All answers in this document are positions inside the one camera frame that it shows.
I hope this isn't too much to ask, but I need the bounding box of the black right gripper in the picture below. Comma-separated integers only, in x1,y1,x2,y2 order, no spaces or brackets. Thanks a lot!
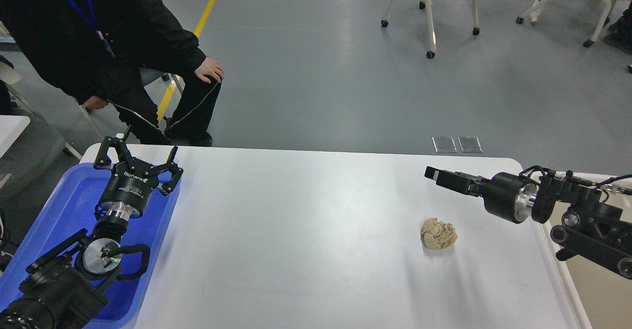
425,166,538,224

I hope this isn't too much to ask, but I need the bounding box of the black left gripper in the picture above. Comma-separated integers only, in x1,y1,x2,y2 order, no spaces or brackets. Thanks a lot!
93,124,184,219

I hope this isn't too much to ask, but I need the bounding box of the beige paper ball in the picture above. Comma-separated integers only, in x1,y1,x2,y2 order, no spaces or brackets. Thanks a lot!
420,218,458,250

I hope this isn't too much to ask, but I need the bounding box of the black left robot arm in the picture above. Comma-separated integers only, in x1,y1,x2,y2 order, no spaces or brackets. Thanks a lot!
1,137,183,329

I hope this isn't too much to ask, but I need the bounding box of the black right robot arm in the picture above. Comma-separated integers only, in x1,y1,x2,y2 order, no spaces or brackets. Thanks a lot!
425,165,632,279

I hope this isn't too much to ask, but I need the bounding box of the left metal floor plate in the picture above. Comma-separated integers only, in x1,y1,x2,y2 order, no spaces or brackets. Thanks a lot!
433,136,457,154

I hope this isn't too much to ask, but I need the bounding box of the metal floor plate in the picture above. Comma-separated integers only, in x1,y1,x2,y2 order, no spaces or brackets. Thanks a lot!
433,136,457,154
458,137,483,154

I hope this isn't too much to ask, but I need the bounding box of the right metal floor plate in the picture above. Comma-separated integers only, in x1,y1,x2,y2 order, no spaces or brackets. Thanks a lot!
458,137,483,154

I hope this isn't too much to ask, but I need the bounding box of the white chair under person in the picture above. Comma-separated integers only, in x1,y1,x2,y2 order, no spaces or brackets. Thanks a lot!
79,68,184,139

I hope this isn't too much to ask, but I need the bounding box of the blue plastic tray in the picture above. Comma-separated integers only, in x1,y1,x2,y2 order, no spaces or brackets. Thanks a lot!
0,163,180,329

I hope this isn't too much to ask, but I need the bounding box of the white side table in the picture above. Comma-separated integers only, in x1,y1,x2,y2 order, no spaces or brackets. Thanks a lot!
0,115,30,158

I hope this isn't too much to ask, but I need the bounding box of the seated person in black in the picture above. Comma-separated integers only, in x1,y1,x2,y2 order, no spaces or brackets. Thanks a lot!
1,0,224,147

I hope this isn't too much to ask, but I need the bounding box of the beige plastic bin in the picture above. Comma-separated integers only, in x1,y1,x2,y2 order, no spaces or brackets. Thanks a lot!
541,203,632,329

